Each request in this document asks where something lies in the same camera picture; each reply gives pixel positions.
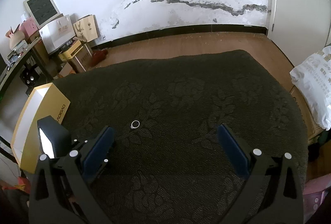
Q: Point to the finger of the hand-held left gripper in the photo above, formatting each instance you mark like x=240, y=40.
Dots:
x=80, y=145
x=104, y=162

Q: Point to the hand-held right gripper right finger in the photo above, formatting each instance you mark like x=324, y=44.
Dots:
x=232, y=151

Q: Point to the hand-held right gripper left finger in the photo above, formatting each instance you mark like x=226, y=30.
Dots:
x=99, y=151

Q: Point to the dark floral blanket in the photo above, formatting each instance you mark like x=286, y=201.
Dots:
x=181, y=115

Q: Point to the red paper item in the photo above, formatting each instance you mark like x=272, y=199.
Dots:
x=15, y=185

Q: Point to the black speaker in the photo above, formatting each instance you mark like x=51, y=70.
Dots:
x=29, y=76

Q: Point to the brown cardboard box under sack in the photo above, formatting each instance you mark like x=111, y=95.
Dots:
x=307, y=120

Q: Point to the black desk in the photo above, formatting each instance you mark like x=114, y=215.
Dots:
x=18, y=61

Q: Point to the dark red cloth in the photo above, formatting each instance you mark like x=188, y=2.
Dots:
x=99, y=57

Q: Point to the pink packet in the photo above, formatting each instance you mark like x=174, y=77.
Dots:
x=315, y=198

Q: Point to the white shopping bag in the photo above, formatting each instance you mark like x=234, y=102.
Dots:
x=57, y=32

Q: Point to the beige pouch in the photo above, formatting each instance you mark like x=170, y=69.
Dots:
x=16, y=39

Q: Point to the white printed sack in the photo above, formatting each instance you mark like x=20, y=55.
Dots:
x=313, y=79

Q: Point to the kraft paper bag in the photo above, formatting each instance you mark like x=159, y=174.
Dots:
x=86, y=28

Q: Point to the pink box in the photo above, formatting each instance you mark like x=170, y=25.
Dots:
x=29, y=28

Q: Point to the white framed board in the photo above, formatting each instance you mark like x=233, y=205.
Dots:
x=41, y=8

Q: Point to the white door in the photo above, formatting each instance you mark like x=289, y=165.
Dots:
x=297, y=6

